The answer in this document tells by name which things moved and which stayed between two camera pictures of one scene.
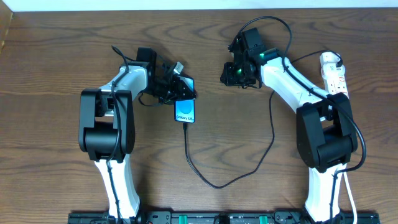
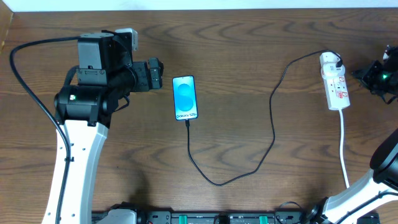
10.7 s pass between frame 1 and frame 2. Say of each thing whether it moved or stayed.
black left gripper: moved
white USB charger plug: stayed
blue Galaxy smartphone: stayed
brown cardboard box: stayed
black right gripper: moved
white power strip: stayed
